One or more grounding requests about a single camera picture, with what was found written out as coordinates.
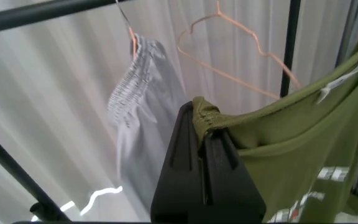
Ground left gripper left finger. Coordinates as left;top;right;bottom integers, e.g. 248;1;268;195
150;101;203;222

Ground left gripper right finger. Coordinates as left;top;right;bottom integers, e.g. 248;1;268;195
202;129;267;222

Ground pale grey shorts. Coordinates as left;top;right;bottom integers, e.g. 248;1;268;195
106;33;189;215

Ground green garment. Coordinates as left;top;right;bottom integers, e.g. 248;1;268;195
192;9;358;223

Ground pink clothes hanger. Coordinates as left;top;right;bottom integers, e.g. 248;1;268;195
176;1;301;100
115;0;138;60

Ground black clothes rack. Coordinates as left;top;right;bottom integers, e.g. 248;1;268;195
0;0;302;222

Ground white curtain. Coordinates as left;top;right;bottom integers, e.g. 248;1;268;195
0;0;354;222

